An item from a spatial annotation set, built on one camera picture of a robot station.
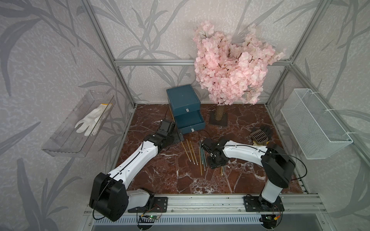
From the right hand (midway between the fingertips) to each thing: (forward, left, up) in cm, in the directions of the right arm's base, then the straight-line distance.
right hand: (212, 165), depth 86 cm
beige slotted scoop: (+18, -33, +2) cm, 38 cm away
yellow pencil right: (-1, -5, -1) cm, 6 cm away
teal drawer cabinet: (+46, +19, +11) cm, 51 cm away
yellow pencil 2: (+9, +14, -1) cm, 17 cm away
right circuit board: (-27, -28, -6) cm, 39 cm away
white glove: (+8, +57, +35) cm, 67 cm away
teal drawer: (+23, +14, +13) cm, 30 cm away
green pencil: (-2, -6, -1) cm, 7 cm away
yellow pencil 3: (+9, +12, -2) cm, 15 cm away
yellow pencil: (+10, +17, -1) cm, 20 cm away
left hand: (+12, +21, +13) cm, 27 cm away
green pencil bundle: (+6, +6, -1) cm, 8 cm away
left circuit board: (-26, +35, -3) cm, 44 cm away
